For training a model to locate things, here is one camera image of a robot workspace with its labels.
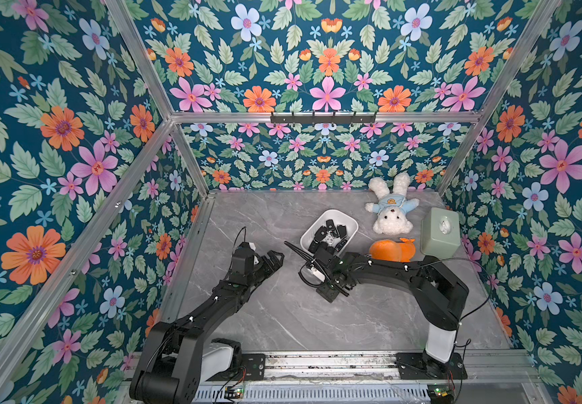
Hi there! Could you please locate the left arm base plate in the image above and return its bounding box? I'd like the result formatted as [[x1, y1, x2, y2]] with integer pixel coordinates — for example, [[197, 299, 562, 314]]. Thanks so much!
[[210, 353, 267, 381]]

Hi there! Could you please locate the green tissue box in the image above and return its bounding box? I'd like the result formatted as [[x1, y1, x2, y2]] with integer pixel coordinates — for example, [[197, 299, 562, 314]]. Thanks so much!
[[421, 207, 461, 259]]

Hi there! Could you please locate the black car key front isolated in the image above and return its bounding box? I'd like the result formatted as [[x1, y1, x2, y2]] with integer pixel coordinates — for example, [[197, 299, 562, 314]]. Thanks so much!
[[308, 240, 321, 254]]

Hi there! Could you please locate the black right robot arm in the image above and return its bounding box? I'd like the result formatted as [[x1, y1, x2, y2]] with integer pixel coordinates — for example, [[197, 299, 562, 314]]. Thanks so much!
[[286, 242, 469, 367]]

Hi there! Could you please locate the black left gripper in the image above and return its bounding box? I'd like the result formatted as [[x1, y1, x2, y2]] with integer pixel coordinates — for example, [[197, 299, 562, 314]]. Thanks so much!
[[243, 250, 284, 289]]

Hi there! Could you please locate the black silver flip key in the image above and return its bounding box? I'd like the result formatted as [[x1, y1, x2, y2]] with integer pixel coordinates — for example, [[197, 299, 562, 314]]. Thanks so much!
[[336, 225, 348, 239]]

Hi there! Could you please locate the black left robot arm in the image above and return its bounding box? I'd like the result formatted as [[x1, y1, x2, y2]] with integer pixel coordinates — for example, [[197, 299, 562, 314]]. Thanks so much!
[[129, 242, 284, 403]]

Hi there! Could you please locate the white plush bunny toy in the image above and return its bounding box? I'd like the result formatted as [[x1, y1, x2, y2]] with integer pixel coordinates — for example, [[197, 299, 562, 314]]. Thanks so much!
[[365, 173, 420, 237]]

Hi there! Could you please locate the orange plush toy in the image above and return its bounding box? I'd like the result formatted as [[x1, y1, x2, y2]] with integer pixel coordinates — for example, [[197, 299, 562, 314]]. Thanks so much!
[[368, 238, 416, 263]]

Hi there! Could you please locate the black wall hook rail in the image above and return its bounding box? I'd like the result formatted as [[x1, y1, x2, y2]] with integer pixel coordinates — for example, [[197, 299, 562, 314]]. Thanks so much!
[[269, 112, 377, 126]]

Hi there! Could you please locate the aluminium front rail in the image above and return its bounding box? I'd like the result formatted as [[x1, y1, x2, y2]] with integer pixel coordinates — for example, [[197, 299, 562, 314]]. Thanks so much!
[[123, 350, 539, 385]]

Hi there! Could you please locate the white plastic storage box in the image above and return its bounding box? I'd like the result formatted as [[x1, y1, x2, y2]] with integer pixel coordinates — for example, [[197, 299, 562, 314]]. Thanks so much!
[[300, 209, 359, 254]]

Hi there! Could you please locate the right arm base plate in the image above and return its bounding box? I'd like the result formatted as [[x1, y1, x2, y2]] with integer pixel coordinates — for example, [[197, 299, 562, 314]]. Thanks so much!
[[395, 352, 468, 380]]

